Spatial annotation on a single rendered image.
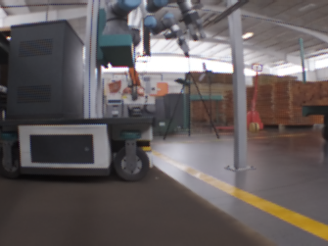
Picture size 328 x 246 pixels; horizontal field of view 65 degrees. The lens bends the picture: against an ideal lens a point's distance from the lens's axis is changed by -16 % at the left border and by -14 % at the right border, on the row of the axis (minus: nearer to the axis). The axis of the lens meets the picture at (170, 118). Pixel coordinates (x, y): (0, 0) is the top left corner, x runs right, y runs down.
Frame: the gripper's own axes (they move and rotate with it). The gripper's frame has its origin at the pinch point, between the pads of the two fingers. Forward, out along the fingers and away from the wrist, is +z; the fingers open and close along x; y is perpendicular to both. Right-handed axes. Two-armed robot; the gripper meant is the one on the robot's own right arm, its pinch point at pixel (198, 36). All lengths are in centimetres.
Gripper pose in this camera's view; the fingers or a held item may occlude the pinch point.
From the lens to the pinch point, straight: 159.4
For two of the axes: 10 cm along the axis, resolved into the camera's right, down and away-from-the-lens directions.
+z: 3.8, 9.0, 2.1
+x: 2.3, 1.3, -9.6
